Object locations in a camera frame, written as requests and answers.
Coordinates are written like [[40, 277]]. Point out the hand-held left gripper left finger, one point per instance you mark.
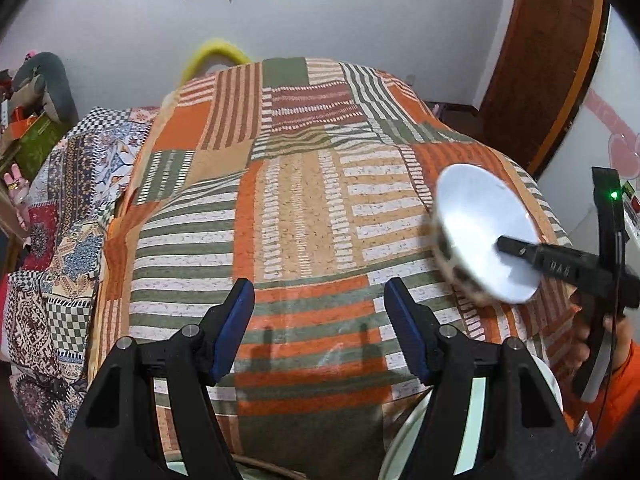
[[235, 330]]

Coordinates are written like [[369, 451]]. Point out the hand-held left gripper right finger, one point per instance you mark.
[[407, 330]]

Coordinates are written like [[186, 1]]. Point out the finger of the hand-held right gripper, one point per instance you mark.
[[555, 262]]

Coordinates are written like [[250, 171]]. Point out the brown spotted white bowl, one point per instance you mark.
[[475, 220]]

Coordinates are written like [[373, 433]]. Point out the large white plate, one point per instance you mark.
[[400, 442]]

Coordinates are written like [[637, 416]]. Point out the person's right forearm orange sleeve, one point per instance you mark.
[[622, 400]]

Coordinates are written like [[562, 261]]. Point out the person's right hand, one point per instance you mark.
[[579, 355]]

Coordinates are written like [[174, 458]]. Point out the white cabinet with pink sticker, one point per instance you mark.
[[600, 125]]

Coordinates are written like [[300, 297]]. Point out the orange striped patchwork tablecloth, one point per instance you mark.
[[300, 185]]

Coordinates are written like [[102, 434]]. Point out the brown wooden door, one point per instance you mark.
[[545, 60]]

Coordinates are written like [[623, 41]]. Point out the multicolour patterned patchwork blanket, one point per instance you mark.
[[65, 240]]

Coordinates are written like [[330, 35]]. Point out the pink doll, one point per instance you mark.
[[17, 185]]

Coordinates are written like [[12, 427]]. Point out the green box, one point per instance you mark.
[[42, 135]]

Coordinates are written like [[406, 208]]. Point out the grey stuffed toy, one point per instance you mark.
[[47, 80]]

